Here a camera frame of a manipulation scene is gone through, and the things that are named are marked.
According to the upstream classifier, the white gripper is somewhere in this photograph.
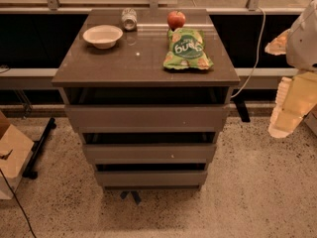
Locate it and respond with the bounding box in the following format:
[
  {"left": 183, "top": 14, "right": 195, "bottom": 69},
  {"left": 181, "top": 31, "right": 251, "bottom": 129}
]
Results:
[{"left": 264, "top": 30, "right": 317, "bottom": 138}]

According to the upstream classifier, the grey bottom drawer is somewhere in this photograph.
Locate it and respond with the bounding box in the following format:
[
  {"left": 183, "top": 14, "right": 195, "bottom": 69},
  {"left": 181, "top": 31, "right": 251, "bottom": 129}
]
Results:
[{"left": 95, "top": 171, "right": 207, "bottom": 187}]

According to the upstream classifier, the grey drawer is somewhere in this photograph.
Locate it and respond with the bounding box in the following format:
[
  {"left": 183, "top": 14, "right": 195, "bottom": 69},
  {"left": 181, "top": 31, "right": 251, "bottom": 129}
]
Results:
[
  {"left": 83, "top": 143, "right": 216, "bottom": 164},
  {"left": 65, "top": 105, "right": 228, "bottom": 133},
  {"left": 95, "top": 171, "right": 207, "bottom": 187}
]

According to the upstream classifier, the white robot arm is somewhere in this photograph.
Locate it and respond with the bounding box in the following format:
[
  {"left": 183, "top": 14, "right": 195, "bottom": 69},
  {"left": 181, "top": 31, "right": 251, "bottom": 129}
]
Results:
[{"left": 264, "top": 0, "right": 317, "bottom": 138}]

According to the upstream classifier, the grey top drawer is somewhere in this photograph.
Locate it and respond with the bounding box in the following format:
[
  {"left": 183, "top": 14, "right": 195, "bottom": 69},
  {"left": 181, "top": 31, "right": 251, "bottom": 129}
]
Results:
[{"left": 65, "top": 105, "right": 228, "bottom": 133}]

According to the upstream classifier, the grey drawer cabinet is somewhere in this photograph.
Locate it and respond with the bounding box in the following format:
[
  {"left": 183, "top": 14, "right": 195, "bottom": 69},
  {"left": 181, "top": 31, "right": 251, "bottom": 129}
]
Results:
[{"left": 53, "top": 9, "right": 239, "bottom": 190}]

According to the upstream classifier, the grey middle drawer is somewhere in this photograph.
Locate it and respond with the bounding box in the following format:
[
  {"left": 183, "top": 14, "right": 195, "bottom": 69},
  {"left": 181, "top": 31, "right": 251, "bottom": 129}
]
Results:
[{"left": 83, "top": 143, "right": 216, "bottom": 164}]

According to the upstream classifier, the cardboard box right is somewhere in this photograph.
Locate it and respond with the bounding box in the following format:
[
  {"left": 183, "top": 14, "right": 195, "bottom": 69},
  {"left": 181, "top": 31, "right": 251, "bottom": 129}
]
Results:
[{"left": 304, "top": 105, "right": 317, "bottom": 136}]

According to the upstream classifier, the cardboard box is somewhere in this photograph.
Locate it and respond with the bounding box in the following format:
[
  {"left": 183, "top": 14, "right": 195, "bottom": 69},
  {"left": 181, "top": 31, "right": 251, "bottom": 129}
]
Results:
[
  {"left": 0, "top": 111, "right": 34, "bottom": 199},
  {"left": 304, "top": 105, "right": 317, "bottom": 136}
]

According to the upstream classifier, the black stand leg right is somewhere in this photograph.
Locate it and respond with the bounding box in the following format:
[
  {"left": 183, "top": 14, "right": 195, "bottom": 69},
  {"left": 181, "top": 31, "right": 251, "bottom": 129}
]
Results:
[{"left": 232, "top": 93, "right": 251, "bottom": 123}]

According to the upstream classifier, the black stand leg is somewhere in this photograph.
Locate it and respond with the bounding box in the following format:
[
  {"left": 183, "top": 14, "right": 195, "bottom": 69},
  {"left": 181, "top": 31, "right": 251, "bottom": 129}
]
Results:
[
  {"left": 23, "top": 118, "right": 56, "bottom": 179},
  {"left": 232, "top": 93, "right": 251, "bottom": 123}
]

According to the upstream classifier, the green chip bag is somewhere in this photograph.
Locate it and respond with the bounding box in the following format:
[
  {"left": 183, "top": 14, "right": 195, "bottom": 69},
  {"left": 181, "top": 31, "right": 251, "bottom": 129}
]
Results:
[{"left": 163, "top": 28, "right": 213, "bottom": 70}]

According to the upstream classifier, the red apple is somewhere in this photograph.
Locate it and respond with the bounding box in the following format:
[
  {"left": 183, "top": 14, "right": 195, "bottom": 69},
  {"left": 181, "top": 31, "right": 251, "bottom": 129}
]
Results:
[{"left": 167, "top": 11, "right": 186, "bottom": 30}]

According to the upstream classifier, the silver soda can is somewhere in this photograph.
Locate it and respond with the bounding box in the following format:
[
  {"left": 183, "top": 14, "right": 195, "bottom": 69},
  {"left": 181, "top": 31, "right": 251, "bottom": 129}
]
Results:
[{"left": 121, "top": 8, "right": 137, "bottom": 31}]

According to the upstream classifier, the white paper bowl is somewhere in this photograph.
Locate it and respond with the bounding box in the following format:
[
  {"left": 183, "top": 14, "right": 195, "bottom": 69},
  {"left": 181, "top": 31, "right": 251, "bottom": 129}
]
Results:
[{"left": 82, "top": 25, "right": 123, "bottom": 50}]

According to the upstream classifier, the black cabinet foot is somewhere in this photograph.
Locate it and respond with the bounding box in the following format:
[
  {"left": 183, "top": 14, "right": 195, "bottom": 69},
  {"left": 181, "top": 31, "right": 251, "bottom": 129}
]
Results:
[{"left": 119, "top": 190, "right": 143, "bottom": 206}]

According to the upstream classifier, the black stand leg left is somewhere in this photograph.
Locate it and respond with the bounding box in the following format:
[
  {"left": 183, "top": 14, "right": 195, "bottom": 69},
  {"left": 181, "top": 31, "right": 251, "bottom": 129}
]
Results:
[{"left": 23, "top": 118, "right": 56, "bottom": 179}]

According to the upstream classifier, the cardboard box left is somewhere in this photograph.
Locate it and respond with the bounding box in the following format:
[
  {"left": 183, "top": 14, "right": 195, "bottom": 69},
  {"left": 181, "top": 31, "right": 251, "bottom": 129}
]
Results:
[{"left": 0, "top": 111, "right": 34, "bottom": 199}]

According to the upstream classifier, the white cable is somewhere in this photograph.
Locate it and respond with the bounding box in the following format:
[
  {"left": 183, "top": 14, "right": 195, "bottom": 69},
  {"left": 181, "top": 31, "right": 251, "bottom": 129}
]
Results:
[{"left": 230, "top": 7, "right": 267, "bottom": 100}]

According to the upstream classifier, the black floor cable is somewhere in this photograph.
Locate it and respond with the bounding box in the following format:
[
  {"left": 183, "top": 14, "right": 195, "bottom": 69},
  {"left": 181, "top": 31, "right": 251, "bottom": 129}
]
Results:
[{"left": 0, "top": 169, "right": 38, "bottom": 238}]

